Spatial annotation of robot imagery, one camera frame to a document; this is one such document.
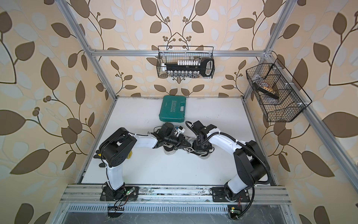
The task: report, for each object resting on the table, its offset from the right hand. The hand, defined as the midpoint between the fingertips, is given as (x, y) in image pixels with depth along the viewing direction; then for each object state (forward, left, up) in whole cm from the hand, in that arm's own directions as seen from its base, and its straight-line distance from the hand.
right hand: (200, 150), depth 87 cm
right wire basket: (+13, -42, +28) cm, 52 cm away
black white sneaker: (0, +20, +3) cm, 20 cm away
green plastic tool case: (+34, +18, +2) cm, 38 cm away
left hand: (+2, +7, +5) cm, 9 cm away
